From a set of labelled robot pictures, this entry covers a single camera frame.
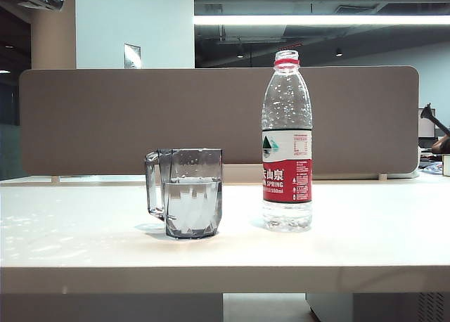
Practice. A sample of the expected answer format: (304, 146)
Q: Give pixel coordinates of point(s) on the thick book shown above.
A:
(445, 164)

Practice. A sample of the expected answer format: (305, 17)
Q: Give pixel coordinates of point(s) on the white computer monitor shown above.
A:
(425, 128)

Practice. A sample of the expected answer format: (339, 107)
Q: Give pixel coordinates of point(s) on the framed wall sign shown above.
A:
(132, 56)

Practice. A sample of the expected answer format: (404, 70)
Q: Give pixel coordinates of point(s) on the red-label mineral water bottle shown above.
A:
(286, 181)

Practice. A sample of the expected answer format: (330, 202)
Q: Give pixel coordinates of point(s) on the white ceiling light strip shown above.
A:
(316, 20)

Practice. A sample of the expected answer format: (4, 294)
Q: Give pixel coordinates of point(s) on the clear grey faceted mug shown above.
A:
(191, 209)

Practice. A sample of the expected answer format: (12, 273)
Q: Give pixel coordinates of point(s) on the brown desk partition panel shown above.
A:
(105, 118)

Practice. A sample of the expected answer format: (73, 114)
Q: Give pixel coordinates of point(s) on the brown rounded object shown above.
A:
(441, 145)

